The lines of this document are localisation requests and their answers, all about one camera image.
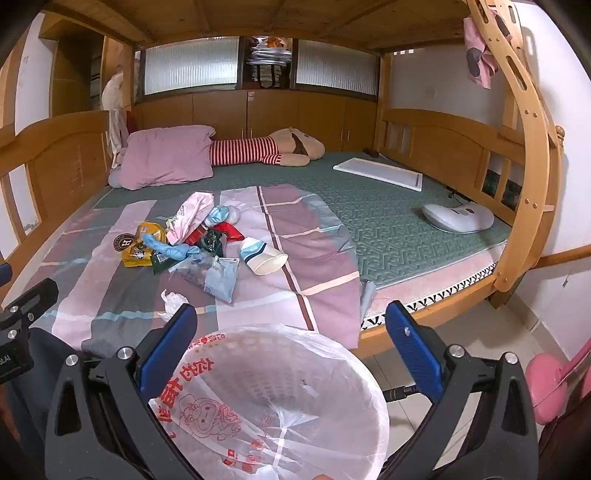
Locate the pink hanging cloth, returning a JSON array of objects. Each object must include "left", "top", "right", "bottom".
[{"left": 463, "top": 11, "right": 511, "bottom": 89}]

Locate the wooden bunk bed ladder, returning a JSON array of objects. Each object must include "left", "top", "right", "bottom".
[{"left": 466, "top": 0, "right": 566, "bottom": 305}]

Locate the white bin with plastic bag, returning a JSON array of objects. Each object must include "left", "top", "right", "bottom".
[{"left": 147, "top": 323, "right": 391, "bottom": 480}]

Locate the wooden cabinet with glass doors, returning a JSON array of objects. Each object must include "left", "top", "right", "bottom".
[{"left": 134, "top": 34, "right": 384, "bottom": 153}]

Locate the white massager device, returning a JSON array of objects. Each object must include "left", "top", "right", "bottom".
[{"left": 421, "top": 200, "right": 494, "bottom": 234}]

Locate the clear plastic bag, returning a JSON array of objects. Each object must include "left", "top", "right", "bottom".
[{"left": 168, "top": 254, "right": 218, "bottom": 291}]

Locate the green patterned bed mat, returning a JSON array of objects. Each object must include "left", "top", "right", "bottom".
[{"left": 95, "top": 151, "right": 513, "bottom": 284}]

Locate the yellow snack packet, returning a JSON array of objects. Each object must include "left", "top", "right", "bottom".
[{"left": 121, "top": 222, "right": 168, "bottom": 268}]

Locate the black device cable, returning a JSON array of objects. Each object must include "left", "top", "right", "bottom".
[{"left": 447, "top": 187, "right": 481, "bottom": 206}]

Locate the white blue paper cup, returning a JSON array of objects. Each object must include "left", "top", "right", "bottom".
[{"left": 239, "top": 237, "right": 288, "bottom": 276}]

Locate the wooden shelf unit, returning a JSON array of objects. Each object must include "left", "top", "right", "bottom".
[{"left": 39, "top": 9, "right": 139, "bottom": 116}]

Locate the pink grey checked blanket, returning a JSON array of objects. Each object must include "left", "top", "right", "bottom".
[{"left": 34, "top": 184, "right": 362, "bottom": 365}]

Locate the wooden bunk bed frame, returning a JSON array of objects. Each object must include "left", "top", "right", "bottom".
[{"left": 0, "top": 0, "right": 566, "bottom": 361}]

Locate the dark green packet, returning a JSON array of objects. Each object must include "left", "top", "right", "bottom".
[
  {"left": 151, "top": 253, "right": 178, "bottom": 275},
  {"left": 198, "top": 228, "right": 225, "bottom": 254}
]

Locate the red striped plush toy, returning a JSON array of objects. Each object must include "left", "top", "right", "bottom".
[{"left": 210, "top": 128, "right": 326, "bottom": 168}]

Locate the white tissue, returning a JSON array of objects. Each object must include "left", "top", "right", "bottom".
[{"left": 159, "top": 289, "right": 190, "bottom": 319}]

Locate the white plastic wastebasket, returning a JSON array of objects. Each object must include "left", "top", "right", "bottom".
[{"left": 147, "top": 323, "right": 391, "bottom": 480}]

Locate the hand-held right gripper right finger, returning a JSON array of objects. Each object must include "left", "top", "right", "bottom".
[{"left": 383, "top": 300, "right": 540, "bottom": 480}]

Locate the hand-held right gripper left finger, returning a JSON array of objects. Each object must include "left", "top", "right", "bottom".
[{"left": 45, "top": 303, "right": 204, "bottom": 480}]

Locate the red packet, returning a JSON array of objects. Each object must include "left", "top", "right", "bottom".
[{"left": 185, "top": 222, "right": 245, "bottom": 245}]

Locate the pink plastic object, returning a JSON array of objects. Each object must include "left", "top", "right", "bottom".
[{"left": 525, "top": 337, "right": 591, "bottom": 425}]

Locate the pink white packet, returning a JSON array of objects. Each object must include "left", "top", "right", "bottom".
[{"left": 165, "top": 191, "right": 215, "bottom": 245}]

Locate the black cable plug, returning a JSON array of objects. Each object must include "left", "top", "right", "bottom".
[{"left": 385, "top": 387, "right": 423, "bottom": 402}]

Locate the blue face mask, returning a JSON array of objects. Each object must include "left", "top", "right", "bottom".
[{"left": 205, "top": 205, "right": 241, "bottom": 228}]

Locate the light blue printed packet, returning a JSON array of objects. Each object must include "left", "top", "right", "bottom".
[{"left": 203, "top": 257, "right": 241, "bottom": 304}]

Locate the light blue plastic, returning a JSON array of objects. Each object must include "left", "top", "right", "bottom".
[{"left": 141, "top": 233, "right": 204, "bottom": 263}]

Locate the white flat board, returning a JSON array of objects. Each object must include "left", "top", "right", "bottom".
[{"left": 333, "top": 156, "right": 424, "bottom": 191}]

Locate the pink pillow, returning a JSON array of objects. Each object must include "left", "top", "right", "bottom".
[{"left": 121, "top": 124, "right": 218, "bottom": 191}]

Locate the hanging cream garment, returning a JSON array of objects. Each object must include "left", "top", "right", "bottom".
[{"left": 100, "top": 69, "right": 132, "bottom": 158}]

